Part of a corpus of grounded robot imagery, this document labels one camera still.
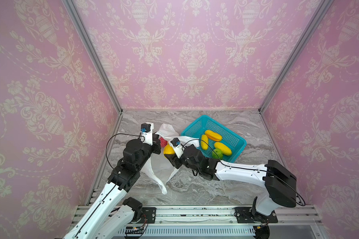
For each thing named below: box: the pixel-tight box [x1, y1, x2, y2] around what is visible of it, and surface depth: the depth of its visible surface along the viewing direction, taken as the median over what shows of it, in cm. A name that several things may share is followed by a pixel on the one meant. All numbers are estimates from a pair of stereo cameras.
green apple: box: [211, 148, 224, 160], surface depth 92 cm
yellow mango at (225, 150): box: [213, 141, 232, 156], surface depth 96 cm
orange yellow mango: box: [204, 129, 223, 142], surface depth 102 cm
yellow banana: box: [200, 134, 209, 151], surface depth 99 cm
